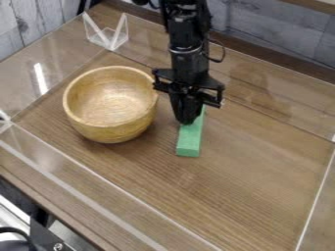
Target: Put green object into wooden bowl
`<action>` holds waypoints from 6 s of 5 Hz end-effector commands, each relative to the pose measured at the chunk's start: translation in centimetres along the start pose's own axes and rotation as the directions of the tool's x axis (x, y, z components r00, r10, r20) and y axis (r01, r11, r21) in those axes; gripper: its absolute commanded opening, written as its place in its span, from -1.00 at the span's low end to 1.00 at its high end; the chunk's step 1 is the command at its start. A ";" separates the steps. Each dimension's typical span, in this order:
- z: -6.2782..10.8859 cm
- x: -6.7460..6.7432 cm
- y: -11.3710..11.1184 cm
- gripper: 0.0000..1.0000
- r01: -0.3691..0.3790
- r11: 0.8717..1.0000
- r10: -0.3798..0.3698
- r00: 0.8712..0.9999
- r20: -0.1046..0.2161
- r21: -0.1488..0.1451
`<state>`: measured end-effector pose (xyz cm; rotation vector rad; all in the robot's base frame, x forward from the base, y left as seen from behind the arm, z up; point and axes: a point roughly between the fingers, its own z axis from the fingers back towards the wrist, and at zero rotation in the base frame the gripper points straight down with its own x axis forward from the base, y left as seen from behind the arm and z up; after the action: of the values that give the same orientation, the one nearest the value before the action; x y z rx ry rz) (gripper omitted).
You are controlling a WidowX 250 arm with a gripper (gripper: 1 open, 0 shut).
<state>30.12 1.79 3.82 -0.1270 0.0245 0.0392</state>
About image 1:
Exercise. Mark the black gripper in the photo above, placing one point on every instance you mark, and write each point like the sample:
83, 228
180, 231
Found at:
187, 83

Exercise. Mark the green rectangular block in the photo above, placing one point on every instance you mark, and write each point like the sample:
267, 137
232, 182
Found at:
188, 142

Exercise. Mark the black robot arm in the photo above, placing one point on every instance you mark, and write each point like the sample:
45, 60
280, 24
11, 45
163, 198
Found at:
187, 21

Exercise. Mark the wooden bowl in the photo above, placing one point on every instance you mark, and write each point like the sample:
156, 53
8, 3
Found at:
109, 103

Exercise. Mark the clear acrylic enclosure wall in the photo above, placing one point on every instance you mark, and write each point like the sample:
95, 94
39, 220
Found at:
136, 198

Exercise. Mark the clear acrylic corner bracket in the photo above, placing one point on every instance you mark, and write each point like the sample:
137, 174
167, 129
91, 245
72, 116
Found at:
107, 37

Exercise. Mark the black metal bracket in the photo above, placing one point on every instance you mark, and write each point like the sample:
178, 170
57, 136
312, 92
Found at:
45, 241

